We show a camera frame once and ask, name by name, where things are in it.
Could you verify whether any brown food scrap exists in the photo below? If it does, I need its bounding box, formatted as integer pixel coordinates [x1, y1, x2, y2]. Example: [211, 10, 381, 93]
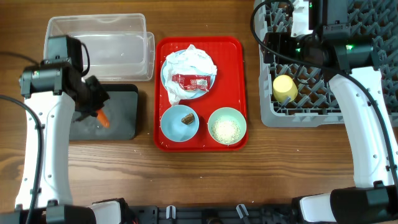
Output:
[181, 113, 195, 125]

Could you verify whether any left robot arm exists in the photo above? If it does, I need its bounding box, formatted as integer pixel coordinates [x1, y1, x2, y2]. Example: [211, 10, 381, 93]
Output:
[1, 61, 137, 223]

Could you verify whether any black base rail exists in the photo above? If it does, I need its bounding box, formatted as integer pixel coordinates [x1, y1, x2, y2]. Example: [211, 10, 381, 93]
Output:
[129, 204, 297, 224]

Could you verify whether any yellow plastic cup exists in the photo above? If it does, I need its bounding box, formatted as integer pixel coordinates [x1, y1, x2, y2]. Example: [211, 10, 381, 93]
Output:
[272, 75, 298, 103]

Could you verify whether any red snack wrapper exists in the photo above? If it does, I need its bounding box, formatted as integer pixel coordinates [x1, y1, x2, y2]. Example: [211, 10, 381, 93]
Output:
[172, 74, 211, 91]

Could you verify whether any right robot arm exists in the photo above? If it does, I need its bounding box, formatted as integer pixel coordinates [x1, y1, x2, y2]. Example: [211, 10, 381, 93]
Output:
[261, 1, 397, 223]

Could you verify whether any red serving tray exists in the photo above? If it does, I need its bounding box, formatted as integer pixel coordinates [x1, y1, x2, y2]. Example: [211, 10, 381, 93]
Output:
[153, 36, 248, 152]

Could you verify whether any black plastic tray bin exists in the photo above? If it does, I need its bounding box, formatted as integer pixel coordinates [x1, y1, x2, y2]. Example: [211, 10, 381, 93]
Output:
[70, 84, 139, 141]

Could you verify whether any grey dishwasher rack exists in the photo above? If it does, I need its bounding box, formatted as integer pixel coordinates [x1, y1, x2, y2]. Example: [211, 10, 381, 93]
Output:
[252, 1, 397, 127]

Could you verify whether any clear plastic bin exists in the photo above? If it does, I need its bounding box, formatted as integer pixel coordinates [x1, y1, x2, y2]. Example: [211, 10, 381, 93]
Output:
[44, 13, 155, 82]

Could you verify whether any light blue plate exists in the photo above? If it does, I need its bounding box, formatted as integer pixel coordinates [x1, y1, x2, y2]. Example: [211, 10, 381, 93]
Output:
[160, 49, 216, 100]

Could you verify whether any green bowl with rice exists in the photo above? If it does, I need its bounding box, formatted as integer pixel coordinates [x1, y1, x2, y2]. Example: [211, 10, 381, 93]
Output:
[207, 107, 247, 146]

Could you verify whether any white napkin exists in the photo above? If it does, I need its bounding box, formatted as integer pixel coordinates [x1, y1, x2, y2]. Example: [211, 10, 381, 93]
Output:
[164, 44, 218, 106]

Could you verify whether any light blue bowl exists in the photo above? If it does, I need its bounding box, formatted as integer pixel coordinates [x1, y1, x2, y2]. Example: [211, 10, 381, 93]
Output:
[160, 105, 200, 142]

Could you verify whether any orange carrot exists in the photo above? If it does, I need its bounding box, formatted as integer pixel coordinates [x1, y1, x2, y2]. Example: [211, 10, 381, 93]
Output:
[96, 109, 110, 128]

